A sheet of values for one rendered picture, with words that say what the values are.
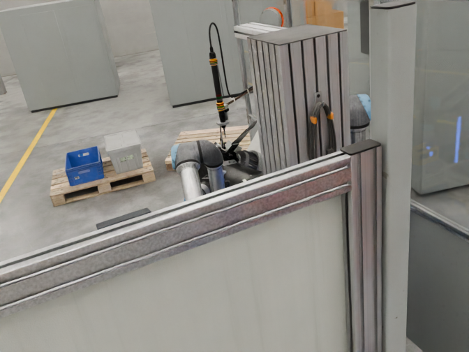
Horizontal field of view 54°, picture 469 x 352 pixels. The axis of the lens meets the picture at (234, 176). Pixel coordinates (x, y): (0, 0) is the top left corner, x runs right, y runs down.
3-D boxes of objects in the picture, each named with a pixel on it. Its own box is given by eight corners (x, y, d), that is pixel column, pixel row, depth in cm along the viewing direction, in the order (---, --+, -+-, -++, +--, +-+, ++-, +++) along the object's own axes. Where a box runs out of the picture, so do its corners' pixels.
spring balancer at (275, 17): (264, 32, 306) (259, 34, 301) (262, 7, 299) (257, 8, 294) (286, 31, 298) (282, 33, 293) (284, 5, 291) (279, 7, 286)
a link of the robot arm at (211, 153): (219, 130, 224) (229, 205, 254) (197, 135, 223) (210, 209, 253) (224, 143, 215) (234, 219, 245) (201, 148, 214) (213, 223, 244)
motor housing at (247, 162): (234, 181, 303) (218, 174, 296) (250, 150, 300) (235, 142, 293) (249, 194, 283) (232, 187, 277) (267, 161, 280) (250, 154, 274)
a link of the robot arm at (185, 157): (222, 240, 195) (197, 135, 219) (188, 248, 193) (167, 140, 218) (222, 249, 206) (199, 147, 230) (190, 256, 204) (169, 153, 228)
